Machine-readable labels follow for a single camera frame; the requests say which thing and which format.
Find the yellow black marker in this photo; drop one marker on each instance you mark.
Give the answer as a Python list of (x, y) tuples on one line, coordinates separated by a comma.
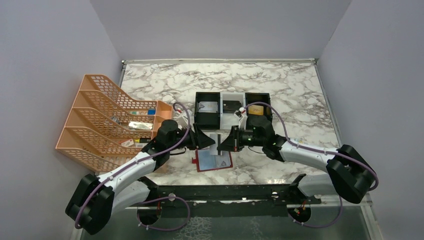
[(142, 140)]

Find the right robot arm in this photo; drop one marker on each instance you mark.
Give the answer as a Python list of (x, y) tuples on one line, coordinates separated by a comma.
[(345, 172)]

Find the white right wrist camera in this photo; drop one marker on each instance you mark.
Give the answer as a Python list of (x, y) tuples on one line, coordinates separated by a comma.
[(242, 117)]

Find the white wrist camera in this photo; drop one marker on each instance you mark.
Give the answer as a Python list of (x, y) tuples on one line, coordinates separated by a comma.
[(242, 117), (182, 119)]

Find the black bin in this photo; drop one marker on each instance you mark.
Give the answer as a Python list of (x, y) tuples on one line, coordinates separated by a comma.
[(207, 121), (258, 104)]

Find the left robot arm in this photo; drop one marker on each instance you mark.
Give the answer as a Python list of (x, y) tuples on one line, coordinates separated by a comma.
[(96, 198)]

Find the black mounting rail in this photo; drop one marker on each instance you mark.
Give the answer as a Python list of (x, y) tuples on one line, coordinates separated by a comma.
[(217, 201)]

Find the orange plastic file organizer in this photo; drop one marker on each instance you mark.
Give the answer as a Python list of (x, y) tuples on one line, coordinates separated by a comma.
[(96, 133)]

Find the left black bin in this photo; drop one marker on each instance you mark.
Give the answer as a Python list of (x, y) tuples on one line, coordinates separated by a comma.
[(207, 121)]

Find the right black bin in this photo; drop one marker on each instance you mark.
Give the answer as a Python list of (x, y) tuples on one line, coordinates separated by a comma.
[(258, 104)]

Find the red card holder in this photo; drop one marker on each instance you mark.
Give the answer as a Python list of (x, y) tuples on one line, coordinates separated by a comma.
[(205, 161)]

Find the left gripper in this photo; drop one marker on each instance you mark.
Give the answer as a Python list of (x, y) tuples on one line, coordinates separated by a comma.
[(194, 139)]

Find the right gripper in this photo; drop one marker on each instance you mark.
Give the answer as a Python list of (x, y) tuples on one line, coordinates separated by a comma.
[(236, 139)]

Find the gold card in bin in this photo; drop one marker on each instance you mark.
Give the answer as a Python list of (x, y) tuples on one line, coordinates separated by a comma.
[(256, 110)]

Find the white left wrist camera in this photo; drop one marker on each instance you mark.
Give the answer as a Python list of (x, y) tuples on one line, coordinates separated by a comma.
[(182, 119)]

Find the black card in bin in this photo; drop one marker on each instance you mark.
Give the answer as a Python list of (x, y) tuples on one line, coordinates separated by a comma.
[(230, 106)]

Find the blue item in organizer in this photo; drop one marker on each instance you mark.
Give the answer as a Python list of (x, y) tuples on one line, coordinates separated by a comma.
[(151, 112)]

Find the white middle bin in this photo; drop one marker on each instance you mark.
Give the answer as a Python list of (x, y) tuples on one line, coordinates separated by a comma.
[(227, 120)]

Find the silver foil packet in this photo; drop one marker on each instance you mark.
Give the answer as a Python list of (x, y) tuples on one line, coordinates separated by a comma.
[(138, 125)]

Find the silver card in bin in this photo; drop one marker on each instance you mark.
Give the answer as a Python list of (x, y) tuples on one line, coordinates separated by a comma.
[(207, 107)]

